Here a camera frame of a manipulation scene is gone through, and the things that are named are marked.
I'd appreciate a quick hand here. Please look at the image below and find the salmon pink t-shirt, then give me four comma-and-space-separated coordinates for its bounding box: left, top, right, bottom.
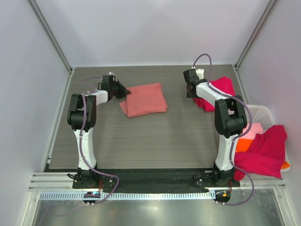
119, 83, 168, 118

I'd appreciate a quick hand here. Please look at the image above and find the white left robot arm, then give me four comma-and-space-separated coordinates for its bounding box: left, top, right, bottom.
67, 72, 131, 189

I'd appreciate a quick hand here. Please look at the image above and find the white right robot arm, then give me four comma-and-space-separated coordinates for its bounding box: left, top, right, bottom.
183, 68, 247, 186

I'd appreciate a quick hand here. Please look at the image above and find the folded magenta t-shirt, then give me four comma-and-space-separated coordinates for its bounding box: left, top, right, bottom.
192, 76, 236, 112

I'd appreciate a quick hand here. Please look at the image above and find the white plastic laundry basket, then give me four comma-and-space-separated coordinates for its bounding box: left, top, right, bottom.
243, 105, 291, 173

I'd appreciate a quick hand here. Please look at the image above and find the light pink shirt in basket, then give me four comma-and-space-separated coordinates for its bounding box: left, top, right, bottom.
240, 122, 264, 140

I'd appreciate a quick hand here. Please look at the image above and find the orange shirt in basket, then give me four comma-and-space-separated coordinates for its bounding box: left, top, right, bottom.
236, 138, 290, 170

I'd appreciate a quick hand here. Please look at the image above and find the crimson shirt over basket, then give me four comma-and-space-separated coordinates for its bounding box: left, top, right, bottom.
234, 125, 287, 181

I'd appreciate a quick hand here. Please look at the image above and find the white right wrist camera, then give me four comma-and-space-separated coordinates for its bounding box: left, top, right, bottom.
191, 66, 205, 80

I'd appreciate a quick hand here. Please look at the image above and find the left aluminium frame post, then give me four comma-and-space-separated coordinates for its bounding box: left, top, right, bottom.
27, 0, 72, 74

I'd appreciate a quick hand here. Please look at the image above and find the aluminium frame post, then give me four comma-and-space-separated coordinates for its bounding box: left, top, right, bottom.
27, 0, 72, 74
234, 0, 279, 71

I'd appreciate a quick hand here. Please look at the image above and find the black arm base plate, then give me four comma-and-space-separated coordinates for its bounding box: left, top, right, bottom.
74, 168, 240, 205

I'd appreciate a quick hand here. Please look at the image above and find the right aluminium frame post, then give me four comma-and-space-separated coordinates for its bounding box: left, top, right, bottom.
234, 0, 279, 71

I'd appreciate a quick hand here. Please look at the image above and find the white slotted cable duct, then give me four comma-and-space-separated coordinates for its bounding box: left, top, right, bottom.
40, 190, 215, 201

